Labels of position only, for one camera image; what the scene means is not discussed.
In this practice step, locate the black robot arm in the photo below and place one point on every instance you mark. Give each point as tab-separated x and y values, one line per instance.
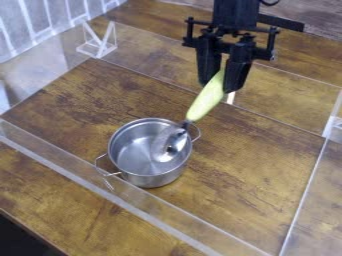
238	14

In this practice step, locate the clear acrylic enclosure wall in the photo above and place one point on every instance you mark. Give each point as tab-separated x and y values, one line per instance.
183	225

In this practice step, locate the black bar in background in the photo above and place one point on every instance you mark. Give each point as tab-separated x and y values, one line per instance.
280	22

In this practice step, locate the green handled metal spoon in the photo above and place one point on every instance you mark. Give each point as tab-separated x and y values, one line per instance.
200	106

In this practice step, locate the stainless steel pot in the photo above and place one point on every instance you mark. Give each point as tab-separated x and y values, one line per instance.
148	151

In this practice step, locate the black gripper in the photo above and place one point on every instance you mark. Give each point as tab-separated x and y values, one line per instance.
213	39

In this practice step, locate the clear acrylic triangular stand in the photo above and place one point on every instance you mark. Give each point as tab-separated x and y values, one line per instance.
97	47

